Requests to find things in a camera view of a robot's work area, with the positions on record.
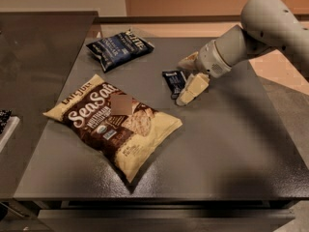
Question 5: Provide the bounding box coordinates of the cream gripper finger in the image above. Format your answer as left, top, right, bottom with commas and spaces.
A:
178, 51, 198, 71
176, 72, 210, 106

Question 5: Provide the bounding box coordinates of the dark rxbar blueberry bar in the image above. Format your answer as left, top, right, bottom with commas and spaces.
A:
162, 71, 186, 100

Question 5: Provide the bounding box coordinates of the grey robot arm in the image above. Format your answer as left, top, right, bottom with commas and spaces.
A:
176, 0, 309, 106

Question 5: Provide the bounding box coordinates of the dark blue chips bag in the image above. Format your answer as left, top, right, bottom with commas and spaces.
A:
86, 30, 155, 73

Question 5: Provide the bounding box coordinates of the sea salt chips bag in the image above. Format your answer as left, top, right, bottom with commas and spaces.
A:
44, 74, 182, 181

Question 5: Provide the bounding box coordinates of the white tray at left edge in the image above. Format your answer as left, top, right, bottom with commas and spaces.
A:
0, 116, 20, 153

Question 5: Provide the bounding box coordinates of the dark patterned item on tray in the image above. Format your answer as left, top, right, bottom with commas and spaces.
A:
0, 109, 12, 134

